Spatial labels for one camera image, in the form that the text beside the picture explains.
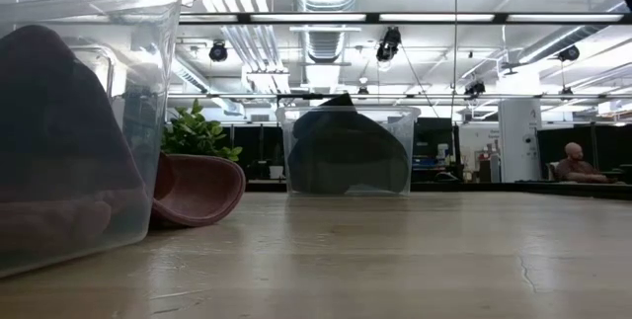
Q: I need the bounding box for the black ceiling spotlight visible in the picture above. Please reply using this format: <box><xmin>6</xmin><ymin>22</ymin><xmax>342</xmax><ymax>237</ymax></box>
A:
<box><xmin>462</xmin><ymin>78</ymin><xmax>487</xmax><ymax>99</ymax></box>
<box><xmin>556</xmin><ymin>43</ymin><xmax>582</xmax><ymax>63</ymax></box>
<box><xmin>207</xmin><ymin>39</ymin><xmax>230</xmax><ymax>63</ymax></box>
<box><xmin>375</xmin><ymin>26</ymin><xmax>403</xmax><ymax>63</ymax></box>

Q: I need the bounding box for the large clear plastic bin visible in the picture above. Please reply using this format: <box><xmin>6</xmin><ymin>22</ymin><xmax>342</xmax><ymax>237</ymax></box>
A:
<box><xmin>0</xmin><ymin>0</ymin><xmax>188</xmax><ymax>279</ymax></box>

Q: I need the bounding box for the person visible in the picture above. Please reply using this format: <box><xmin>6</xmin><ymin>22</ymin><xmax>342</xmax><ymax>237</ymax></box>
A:
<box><xmin>553</xmin><ymin>141</ymin><xmax>619</xmax><ymax>185</ymax></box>

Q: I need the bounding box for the long ceiling light bar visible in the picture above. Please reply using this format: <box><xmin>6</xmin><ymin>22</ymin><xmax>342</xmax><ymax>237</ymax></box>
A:
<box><xmin>178</xmin><ymin>11</ymin><xmax>632</xmax><ymax>26</ymax></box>

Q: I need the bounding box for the dark computer monitor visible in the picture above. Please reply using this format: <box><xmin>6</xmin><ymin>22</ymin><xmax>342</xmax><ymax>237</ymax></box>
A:
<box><xmin>412</xmin><ymin>117</ymin><xmax>455</xmax><ymax>160</ymax></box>

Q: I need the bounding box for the thin hanging cable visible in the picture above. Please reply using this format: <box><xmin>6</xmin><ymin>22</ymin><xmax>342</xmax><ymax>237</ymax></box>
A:
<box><xmin>451</xmin><ymin>0</ymin><xmax>459</xmax><ymax>122</ymax></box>

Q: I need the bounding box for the maroon hat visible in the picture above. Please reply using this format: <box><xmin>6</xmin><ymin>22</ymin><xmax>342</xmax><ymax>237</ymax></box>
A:
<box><xmin>149</xmin><ymin>152</ymin><xmax>247</xmax><ymax>229</ymax></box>

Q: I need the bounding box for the dark teal hat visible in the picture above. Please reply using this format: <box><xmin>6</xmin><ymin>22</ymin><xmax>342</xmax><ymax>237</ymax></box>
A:
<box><xmin>287</xmin><ymin>92</ymin><xmax>412</xmax><ymax>196</ymax></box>

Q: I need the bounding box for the green potted plant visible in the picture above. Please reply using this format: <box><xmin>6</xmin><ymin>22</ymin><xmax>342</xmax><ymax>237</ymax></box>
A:
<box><xmin>161</xmin><ymin>98</ymin><xmax>244</xmax><ymax>163</ymax></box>

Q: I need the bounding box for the white pillar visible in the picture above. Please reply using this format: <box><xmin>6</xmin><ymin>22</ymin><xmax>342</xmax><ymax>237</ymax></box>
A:
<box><xmin>497</xmin><ymin>98</ymin><xmax>543</xmax><ymax>184</ymax></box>

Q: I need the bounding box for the dark brown hat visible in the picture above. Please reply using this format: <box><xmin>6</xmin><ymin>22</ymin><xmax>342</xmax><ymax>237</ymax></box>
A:
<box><xmin>0</xmin><ymin>24</ymin><xmax>150</xmax><ymax>261</ymax></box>

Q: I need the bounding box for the small clear plastic bin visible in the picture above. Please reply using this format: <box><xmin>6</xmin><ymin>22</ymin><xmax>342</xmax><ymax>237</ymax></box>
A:
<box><xmin>275</xmin><ymin>105</ymin><xmax>422</xmax><ymax>198</ymax></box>

